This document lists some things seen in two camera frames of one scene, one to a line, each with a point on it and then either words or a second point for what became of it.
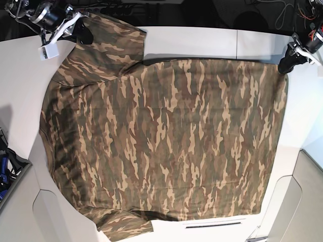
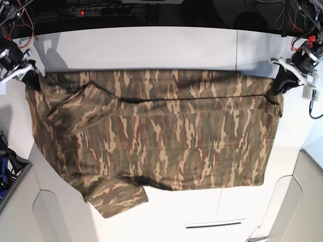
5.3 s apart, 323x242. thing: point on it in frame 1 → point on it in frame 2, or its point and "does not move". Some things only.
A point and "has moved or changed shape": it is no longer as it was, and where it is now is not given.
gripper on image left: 48,17 → 14,64
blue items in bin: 4,175 does not move
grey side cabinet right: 295,214 does not move
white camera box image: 48,51 → 3,87
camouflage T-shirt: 135,141 has moved or changed shape
